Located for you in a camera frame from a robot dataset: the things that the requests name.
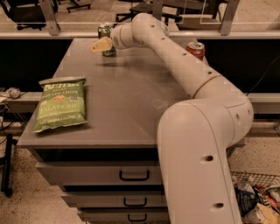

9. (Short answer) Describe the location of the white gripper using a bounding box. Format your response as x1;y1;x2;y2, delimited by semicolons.
89;24;144;53

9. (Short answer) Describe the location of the green soda can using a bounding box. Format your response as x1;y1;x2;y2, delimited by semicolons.
98;23;116;57

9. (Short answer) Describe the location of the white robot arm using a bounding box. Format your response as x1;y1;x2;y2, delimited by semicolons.
89;13;254;224

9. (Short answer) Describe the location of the red soda can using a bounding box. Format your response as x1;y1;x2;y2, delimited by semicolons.
185;42;205;60

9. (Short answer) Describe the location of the green jalapeno chips bag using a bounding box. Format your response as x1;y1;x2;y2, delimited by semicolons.
33;76;88;133

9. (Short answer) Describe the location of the black office chair left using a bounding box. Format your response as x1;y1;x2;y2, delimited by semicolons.
0;0;46;31

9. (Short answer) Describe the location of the crumpled object on ledge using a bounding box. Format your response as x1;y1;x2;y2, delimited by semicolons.
0;87;21;99

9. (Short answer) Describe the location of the grey drawer cabinet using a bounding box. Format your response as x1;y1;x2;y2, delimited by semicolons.
17;37;246;224

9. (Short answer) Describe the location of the top grey drawer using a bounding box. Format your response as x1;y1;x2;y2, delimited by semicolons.
36;161;162;186

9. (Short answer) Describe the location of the grey drawer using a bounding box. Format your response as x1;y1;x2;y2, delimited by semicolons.
77;207;169;223
61;191;166;208
36;161;162;186

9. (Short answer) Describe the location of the middle grey drawer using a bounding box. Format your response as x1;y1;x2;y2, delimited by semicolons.
61;191;166;208

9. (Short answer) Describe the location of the bottom grey drawer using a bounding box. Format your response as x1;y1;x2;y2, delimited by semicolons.
77;207;169;223

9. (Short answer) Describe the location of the black stand leg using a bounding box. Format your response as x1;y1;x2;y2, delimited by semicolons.
0;134;13;197

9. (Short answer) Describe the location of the wire basket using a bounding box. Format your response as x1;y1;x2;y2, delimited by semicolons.
229;171;280;224

